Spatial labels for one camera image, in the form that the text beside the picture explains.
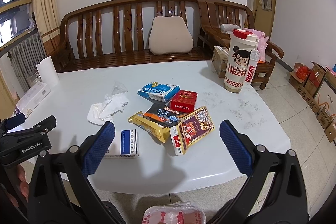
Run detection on white tissue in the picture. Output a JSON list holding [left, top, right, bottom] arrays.
[[87, 93, 129, 125]]

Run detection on red gold cigarette pack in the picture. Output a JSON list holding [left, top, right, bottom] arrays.
[[170, 106, 215, 156]]

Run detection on yellow snack wrapper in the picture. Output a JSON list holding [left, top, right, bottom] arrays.
[[128, 111, 170, 143]]

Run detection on white red trash bag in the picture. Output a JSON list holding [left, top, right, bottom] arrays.
[[142, 202, 207, 224]]

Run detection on white flat box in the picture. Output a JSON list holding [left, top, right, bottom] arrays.
[[14, 81, 51, 118]]

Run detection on white paper towel roll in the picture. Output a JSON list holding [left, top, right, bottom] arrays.
[[37, 56, 59, 89]]

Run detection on radiator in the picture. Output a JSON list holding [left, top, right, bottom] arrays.
[[8, 31, 47, 92]]

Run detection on cardboard boxes on floor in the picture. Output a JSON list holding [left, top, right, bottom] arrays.
[[289, 62, 335, 143]]

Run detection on clear plastic wrapper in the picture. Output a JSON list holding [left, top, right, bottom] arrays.
[[111, 81, 128, 96]]

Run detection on black orange gel ball box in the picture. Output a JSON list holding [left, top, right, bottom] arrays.
[[143, 103, 187, 127]]

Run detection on long wooden bench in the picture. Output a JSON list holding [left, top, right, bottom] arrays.
[[51, 0, 210, 73]]

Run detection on Nezha cartoon tumbler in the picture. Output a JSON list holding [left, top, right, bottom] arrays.
[[224, 28, 257, 93]]

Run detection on pink plastic bag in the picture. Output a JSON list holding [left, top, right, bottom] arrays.
[[245, 28, 269, 64]]

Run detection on wooden armchair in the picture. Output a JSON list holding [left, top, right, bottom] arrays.
[[204, 0, 285, 90]]

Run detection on yellow door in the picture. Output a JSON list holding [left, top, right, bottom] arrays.
[[253, 0, 276, 37]]

